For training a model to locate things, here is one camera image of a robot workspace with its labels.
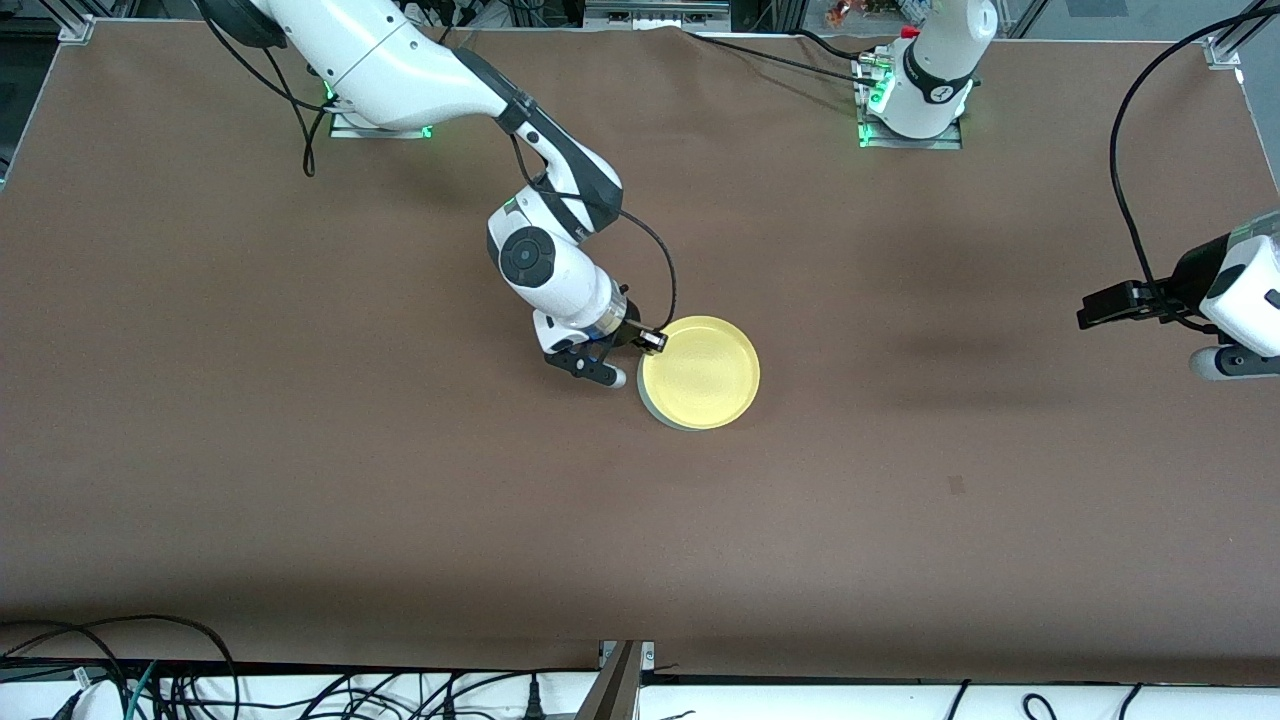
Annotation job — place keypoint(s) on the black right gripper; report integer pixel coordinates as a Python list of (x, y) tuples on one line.
[(631, 331)]

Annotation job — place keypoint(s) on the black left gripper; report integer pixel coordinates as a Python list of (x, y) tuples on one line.
[(1182, 276)]

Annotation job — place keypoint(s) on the yellow round plate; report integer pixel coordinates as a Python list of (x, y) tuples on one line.
[(702, 372)]

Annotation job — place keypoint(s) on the pale green round plate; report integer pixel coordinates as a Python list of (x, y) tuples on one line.
[(668, 421)]

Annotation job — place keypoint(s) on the brown table cloth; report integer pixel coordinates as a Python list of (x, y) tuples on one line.
[(640, 520)]

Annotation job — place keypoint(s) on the aluminium profile beam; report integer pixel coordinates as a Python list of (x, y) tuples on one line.
[(615, 690)]

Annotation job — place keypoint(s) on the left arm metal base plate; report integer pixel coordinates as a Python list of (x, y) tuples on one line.
[(910, 143)]

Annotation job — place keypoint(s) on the aluminium corner bracket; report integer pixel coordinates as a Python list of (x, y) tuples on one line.
[(78, 30), (1222, 55)]

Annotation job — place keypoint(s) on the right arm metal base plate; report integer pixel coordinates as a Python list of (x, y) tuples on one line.
[(350, 130)]

